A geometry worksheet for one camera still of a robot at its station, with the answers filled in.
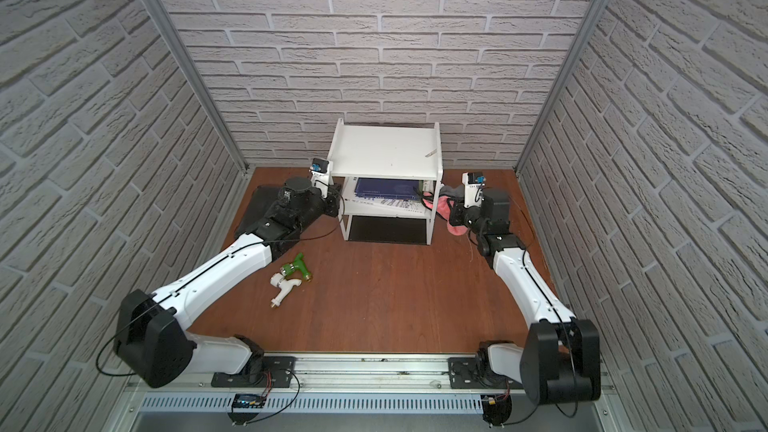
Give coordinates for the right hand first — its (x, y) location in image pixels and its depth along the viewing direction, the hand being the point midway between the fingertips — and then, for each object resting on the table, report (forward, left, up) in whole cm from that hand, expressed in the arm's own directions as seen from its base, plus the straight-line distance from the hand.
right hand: (453, 197), depth 84 cm
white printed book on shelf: (+1, +18, -2) cm, 18 cm away
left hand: (+4, +35, +7) cm, 36 cm away
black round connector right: (-49, -4, -22) cm, 54 cm away
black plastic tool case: (+18, +65, -17) cm, 69 cm away
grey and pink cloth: (-2, +3, +4) cm, 5 cm away
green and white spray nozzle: (-15, +51, -18) cm, 56 cm away
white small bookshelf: (-1, +19, +14) cm, 23 cm away
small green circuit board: (-43, +56, -22) cm, 74 cm away
